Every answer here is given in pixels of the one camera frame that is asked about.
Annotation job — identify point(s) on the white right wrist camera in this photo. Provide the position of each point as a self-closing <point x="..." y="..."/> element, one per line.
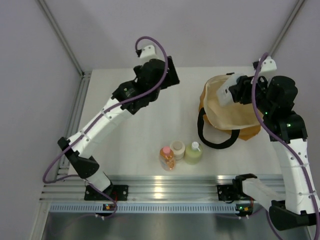
<point x="268" y="66"/>

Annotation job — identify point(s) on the orange canvas bag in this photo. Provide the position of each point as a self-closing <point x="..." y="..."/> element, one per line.
<point x="237" y="120"/>

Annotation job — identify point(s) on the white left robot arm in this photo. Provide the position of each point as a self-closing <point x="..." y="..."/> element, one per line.
<point x="124" y="102"/>

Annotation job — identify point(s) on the slotted grey cable duct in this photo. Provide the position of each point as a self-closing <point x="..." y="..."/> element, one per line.
<point x="215" y="208"/>

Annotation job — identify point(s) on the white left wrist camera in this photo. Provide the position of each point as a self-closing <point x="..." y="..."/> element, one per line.
<point x="147" y="53"/>

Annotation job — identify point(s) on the aluminium frame rail left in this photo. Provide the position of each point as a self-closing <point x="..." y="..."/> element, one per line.
<point x="84" y="76"/>

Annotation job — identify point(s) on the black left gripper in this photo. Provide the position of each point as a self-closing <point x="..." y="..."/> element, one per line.
<point x="171" y="79"/>

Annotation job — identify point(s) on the green lotion pump bottle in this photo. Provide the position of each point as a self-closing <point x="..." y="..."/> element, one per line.
<point x="193" y="153"/>

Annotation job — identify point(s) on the white bottle black cap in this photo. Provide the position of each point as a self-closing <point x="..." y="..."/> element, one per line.
<point x="223" y="93"/>

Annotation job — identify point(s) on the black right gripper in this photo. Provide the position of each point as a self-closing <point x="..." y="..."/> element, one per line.
<point x="239" y="91"/>

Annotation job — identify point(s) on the orange liquid bottle pink cap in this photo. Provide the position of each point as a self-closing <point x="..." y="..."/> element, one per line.
<point x="167" y="159"/>

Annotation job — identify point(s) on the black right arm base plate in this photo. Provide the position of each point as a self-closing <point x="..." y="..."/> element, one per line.
<point x="229" y="193"/>

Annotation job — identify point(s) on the aluminium front rail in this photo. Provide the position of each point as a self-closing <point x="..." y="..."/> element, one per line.
<point x="145" y="189"/>

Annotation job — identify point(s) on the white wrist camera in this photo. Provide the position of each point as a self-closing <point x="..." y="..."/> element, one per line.
<point x="268" y="66"/>
<point x="147" y="53"/>

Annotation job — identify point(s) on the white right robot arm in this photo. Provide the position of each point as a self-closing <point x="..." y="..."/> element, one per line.
<point x="273" y="103"/>

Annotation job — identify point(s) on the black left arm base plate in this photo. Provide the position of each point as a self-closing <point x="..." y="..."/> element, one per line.
<point x="116" y="192"/>

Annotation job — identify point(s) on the white cream bottle beige cap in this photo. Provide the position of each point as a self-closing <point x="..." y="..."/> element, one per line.
<point x="178" y="148"/>

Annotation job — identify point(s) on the aluminium frame post right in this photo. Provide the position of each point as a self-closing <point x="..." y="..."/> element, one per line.
<point x="288" y="23"/>

